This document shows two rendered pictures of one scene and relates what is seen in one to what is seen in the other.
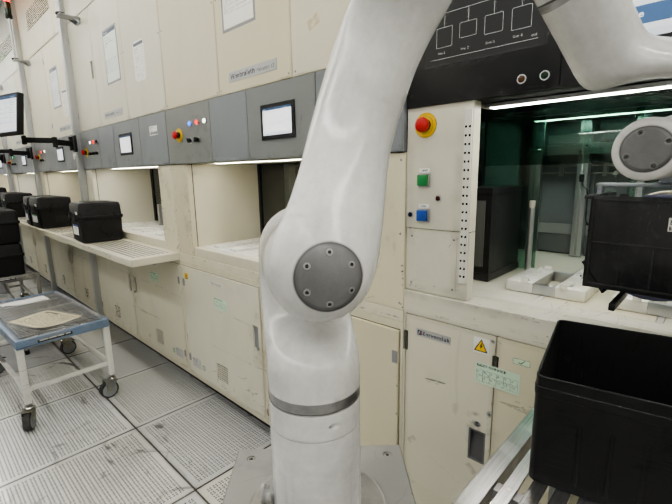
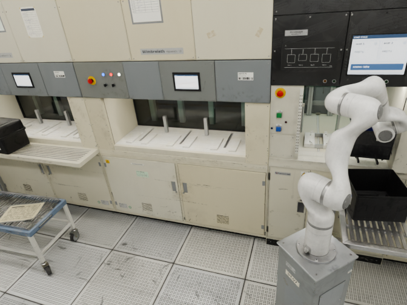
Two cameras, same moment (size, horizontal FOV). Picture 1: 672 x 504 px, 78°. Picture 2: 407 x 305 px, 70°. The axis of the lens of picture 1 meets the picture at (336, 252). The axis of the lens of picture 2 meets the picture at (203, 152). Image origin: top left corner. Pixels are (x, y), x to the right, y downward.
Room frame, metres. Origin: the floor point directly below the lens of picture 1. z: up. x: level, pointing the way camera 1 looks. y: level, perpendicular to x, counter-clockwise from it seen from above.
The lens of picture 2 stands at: (-0.25, 0.92, 1.95)
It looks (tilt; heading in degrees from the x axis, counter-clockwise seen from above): 29 degrees down; 337
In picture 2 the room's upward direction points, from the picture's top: 5 degrees counter-clockwise
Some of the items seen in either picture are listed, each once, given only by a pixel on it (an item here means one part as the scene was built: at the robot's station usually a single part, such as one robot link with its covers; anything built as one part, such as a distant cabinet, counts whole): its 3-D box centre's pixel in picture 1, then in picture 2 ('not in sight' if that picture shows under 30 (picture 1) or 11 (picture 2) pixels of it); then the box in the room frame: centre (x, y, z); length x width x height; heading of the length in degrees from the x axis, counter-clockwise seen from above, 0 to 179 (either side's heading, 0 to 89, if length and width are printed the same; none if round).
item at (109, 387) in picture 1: (49, 346); (18, 226); (2.31, 1.71, 0.24); 0.97 x 0.52 x 0.48; 49
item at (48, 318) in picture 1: (45, 317); (21, 211); (2.16, 1.60, 0.47); 0.31 x 0.23 x 0.02; 68
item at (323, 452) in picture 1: (316, 452); (318, 235); (0.50, 0.03, 0.85); 0.19 x 0.19 x 0.18
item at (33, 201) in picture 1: (50, 211); not in sight; (3.63, 2.49, 0.93); 0.30 x 0.28 x 0.26; 49
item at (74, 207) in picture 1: (95, 220); (3, 135); (2.80, 1.63, 0.93); 0.30 x 0.28 x 0.26; 43
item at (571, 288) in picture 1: (554, 281); (318, 139); (1.21, -0.66, 0.89); 0.22 x 0.21 x 0.04; 136
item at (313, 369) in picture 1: (307, 295); (317, 198); (0.53, 0.04, 1.07); 0.19 x 0.12 x 0.24; 13
